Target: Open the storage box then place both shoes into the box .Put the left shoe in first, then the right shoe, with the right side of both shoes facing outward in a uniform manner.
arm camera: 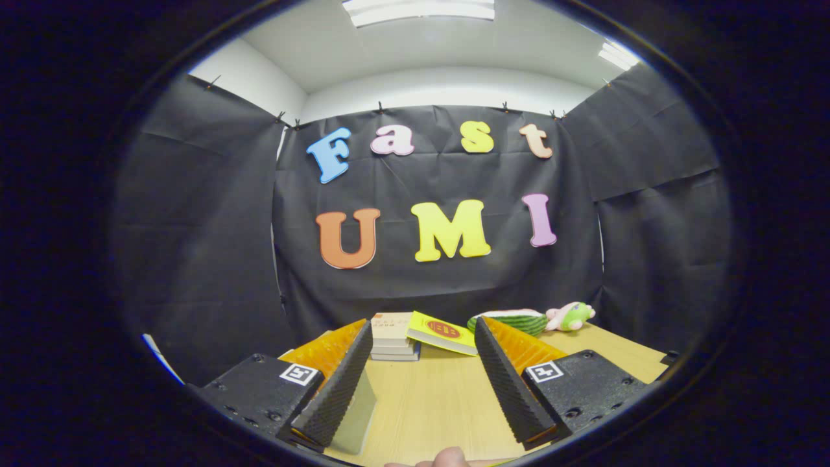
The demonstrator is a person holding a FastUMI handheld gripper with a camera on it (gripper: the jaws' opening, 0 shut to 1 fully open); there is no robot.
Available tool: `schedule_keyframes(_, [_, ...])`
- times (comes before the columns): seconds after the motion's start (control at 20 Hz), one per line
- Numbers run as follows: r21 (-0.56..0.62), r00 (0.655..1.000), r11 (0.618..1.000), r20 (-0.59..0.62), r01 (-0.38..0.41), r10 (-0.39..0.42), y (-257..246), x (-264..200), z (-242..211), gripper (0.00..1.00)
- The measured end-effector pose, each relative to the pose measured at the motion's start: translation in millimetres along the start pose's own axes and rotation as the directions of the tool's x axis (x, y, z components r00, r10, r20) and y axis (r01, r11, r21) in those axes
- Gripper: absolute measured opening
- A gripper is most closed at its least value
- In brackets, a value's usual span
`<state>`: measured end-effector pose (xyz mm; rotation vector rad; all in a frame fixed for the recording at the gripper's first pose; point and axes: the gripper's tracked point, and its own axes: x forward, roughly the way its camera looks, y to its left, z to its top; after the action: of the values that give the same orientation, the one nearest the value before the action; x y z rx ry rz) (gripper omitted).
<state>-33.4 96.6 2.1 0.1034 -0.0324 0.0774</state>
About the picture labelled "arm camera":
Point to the grey book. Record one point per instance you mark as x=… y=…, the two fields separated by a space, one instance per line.
x=399 y=357

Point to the yellow book with red circle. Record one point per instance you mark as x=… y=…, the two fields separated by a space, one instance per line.
x=441 y=332

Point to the watermelon slice plush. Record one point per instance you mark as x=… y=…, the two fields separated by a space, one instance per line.
x=512 y=323

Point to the long ceiling light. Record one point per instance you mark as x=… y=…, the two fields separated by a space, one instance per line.
x=418 y=10

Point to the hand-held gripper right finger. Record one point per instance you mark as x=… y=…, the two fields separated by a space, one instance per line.
x=509 y=389

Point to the small ceiling light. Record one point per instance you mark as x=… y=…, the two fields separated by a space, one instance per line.
x=619 y=55

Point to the white book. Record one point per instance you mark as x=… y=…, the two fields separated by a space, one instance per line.
x=395 y=348

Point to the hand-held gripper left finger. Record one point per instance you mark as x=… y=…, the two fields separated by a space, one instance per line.
x=334 y=395

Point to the pink and green plush toy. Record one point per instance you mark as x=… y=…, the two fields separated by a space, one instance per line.
x=570 y=316

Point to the pale green fabric storage box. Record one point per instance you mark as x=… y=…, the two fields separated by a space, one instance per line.
x=356 y=421

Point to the beige book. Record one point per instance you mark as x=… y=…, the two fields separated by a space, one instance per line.
x=391 y=327

